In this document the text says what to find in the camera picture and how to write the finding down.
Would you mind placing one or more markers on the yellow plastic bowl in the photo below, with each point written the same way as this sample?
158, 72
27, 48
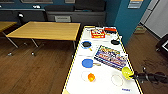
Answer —
126, 71

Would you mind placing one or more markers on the orange fruit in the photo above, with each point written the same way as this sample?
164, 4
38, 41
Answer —
91, 77

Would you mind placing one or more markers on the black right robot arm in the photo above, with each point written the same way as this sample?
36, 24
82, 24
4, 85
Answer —
162, 79

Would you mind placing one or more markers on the colourful board game box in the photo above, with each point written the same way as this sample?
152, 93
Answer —
111, 57

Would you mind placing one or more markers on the yellow air hockey table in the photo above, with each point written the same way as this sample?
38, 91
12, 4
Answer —
103, 81

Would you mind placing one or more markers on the black wheeled cart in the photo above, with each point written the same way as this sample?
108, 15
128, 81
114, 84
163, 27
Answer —
164, 45

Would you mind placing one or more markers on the black plastic bowl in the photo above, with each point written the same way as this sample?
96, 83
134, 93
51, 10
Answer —
115, 42

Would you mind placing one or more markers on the brown cardboard box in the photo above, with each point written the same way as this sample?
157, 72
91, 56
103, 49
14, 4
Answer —
140, 29

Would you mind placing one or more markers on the blue plastic bowl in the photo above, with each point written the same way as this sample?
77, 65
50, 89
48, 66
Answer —
88, 63

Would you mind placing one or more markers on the red black game box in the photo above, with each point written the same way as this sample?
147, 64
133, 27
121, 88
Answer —
110, 30

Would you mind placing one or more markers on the red snack packet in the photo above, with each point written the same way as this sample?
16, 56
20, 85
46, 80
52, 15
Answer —
97, 33

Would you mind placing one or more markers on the yellow framed pillar sign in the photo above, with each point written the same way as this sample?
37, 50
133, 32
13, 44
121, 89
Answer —
135, 3

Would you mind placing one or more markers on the dark grey sofa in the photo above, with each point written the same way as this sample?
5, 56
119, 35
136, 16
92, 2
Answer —
85, 16
30, 16

